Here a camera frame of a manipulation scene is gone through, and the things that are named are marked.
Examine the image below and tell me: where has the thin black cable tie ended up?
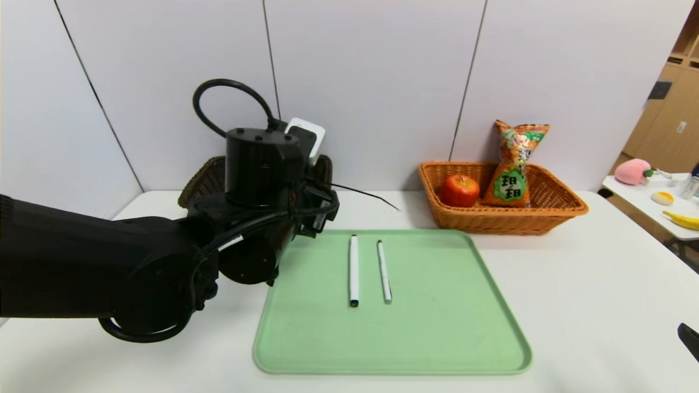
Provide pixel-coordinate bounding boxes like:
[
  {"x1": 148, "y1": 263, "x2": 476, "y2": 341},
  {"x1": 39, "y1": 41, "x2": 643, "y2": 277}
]
[{"x1": 332, "y1": 184, "x2": 401, "y2": 211}]

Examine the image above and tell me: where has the red apple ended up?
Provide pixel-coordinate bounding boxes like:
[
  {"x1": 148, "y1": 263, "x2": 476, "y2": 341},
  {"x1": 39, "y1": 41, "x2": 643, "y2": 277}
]
[{"x1": 440, "y1": 175, "x2": 481, "y2": 209}]

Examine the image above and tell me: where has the dark brown wicker basket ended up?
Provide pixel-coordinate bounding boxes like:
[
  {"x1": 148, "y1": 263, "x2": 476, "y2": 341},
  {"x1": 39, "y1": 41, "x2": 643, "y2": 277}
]
[{"x1": 179, "y1": 154, "x2": 334, "y2": 211}]

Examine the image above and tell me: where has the black left wrist cable loop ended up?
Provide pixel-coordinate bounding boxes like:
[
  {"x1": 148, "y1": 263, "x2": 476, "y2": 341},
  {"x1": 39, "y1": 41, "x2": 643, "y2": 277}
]
[{"x1": 192, "y1": 79, "x2": 276, "y2": 137}]

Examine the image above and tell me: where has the clear bottle blue cap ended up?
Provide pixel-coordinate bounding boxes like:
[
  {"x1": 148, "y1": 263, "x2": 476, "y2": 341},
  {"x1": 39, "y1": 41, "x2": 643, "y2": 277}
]
[{"x1": 680, "y1": 164, "x2": 699, "y2": 201}]

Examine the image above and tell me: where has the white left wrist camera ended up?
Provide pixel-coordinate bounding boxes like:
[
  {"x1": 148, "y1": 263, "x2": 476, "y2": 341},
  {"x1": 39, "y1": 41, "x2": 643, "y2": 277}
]
[{"x1": 284, "y1": 117, "x2": 327, "y2": 166}]

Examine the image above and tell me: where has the pink peach toy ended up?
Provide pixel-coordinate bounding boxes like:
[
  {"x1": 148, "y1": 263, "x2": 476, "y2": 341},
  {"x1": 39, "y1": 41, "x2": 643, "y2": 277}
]
[{"x1": 615, "y1": 159, "x2": 654, "y2": 186}]

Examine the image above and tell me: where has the orange wicker basket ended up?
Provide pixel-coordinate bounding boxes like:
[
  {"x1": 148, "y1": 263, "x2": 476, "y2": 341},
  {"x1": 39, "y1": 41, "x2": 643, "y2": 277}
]
[{"x1": 419, "y1": 161, "x2": 590, "y2": 236}]

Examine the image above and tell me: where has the light green plastic tray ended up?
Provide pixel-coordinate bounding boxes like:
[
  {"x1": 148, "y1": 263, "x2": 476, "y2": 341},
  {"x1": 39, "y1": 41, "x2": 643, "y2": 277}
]
[{"x1": 253, "y1": 228, "x2": 534, "y2": 377}]

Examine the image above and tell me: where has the orange snack bag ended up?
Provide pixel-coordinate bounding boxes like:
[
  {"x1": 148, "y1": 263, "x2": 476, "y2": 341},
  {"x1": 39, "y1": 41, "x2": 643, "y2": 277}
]
[{"x1": 481, "y1": 120, "x2": 551, "y2": 208}]

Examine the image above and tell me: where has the thick white marker pen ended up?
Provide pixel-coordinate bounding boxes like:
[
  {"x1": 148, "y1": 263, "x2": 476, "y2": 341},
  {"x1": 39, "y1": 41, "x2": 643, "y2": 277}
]
[{"x1": 350, "y1": 235, "x2": 360, "y2": 308}]

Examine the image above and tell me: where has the thin grey white pen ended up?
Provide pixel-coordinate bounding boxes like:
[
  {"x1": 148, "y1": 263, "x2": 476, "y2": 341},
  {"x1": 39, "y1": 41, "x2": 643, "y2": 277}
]
[{"x1": 377, "y1": 240, "x2": 393, "y2": 305}]

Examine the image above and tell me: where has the white side table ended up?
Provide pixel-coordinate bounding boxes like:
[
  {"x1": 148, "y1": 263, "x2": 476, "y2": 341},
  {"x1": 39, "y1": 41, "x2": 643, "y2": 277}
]
[{"x1": 602, "y1": 174, "x2": 699, "y2": 273}]

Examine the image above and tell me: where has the yellow banana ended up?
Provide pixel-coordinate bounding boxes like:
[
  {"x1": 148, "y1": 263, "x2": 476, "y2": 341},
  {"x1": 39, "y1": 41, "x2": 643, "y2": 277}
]
[{"x1": 662, "y1": 210, "x2": 699, "y2": 231}]

